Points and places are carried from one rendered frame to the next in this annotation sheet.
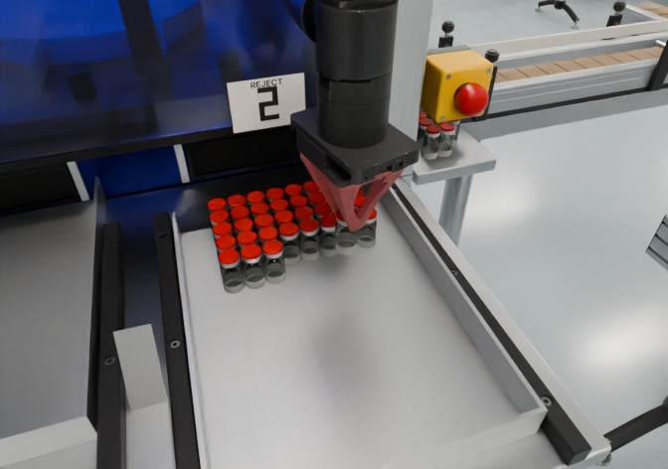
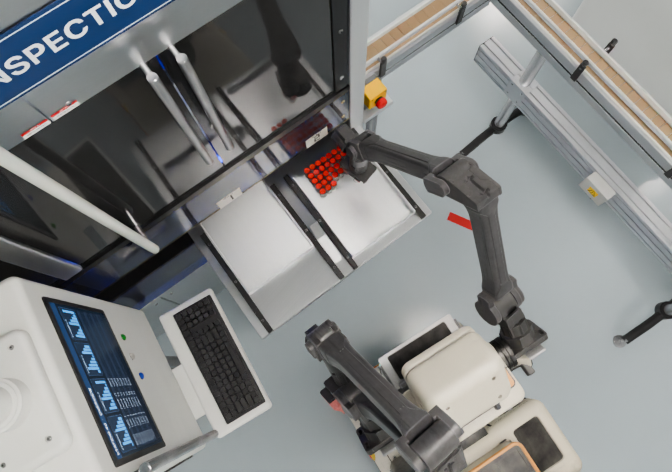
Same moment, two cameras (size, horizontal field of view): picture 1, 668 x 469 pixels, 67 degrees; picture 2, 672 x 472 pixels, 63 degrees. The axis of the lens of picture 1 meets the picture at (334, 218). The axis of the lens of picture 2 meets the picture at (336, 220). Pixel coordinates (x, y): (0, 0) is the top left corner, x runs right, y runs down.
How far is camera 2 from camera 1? 142 cm
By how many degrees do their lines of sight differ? 36
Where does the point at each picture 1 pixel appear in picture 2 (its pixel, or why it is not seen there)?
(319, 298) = (350, 191)
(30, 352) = (280, 233)
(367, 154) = (365, 175)
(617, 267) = (473, 30)
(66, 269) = (267, 205)
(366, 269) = not seen: hidden behind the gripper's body
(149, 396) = (320, 235)
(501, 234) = not seen: hidden behind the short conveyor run
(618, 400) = (470, 126)
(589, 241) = not seen: hidden behind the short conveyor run
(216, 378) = (333, 224)
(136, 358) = (316, 229)
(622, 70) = (441, 26)
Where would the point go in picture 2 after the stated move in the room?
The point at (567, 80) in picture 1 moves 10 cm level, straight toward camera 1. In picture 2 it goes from (417, 43) to (414, 68)
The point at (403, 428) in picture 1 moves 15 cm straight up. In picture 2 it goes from (383, 222) to (386, 210)
